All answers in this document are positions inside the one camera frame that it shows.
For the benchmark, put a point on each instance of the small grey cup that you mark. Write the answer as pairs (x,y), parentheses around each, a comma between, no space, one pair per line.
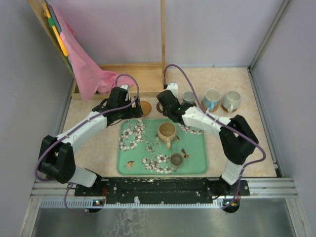
(176,161)

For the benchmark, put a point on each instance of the light brown wooden coaster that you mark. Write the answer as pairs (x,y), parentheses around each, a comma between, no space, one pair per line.
(230,108)

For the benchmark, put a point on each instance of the light blue mug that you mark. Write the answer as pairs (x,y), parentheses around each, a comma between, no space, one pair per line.
(211,98)

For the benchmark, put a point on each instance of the small blue-grey cup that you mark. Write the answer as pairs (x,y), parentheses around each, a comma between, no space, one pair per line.
(188,97)

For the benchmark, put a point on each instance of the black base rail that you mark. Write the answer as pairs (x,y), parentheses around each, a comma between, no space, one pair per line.
(161,190)

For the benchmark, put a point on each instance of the dark reddish wooden coaster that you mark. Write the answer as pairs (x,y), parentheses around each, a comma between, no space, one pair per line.
(158,107)

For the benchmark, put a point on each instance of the light woven coaster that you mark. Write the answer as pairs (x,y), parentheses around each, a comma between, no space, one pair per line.
(206,109)

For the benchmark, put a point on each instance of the wooden rack stand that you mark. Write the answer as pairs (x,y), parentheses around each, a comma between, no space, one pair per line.
(150,76)

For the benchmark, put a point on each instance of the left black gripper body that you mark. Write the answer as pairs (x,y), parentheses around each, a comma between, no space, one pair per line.
(129,112)

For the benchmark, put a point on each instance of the white grey mug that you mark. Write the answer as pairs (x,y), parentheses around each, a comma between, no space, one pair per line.
(232,97)

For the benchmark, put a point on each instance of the green floral tray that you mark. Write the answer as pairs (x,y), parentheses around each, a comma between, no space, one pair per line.
(140,153)

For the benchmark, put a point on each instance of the yellow green hanger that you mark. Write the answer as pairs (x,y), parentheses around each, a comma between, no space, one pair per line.
(54,24)

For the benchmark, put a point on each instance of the pink cloth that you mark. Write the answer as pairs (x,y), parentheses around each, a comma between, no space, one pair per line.
(89,76)

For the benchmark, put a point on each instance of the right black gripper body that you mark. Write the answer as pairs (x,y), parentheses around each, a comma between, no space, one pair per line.
(166,113)

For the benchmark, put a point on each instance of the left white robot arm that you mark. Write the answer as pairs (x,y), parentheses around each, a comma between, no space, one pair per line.
(57,154)

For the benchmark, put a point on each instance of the woven rattan coaster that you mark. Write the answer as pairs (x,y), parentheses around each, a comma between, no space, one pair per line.
(146,108)

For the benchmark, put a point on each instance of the beige mug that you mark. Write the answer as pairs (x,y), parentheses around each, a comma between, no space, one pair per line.
(167,133)

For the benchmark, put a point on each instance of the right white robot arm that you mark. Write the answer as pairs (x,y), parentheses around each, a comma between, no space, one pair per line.
(237,138)

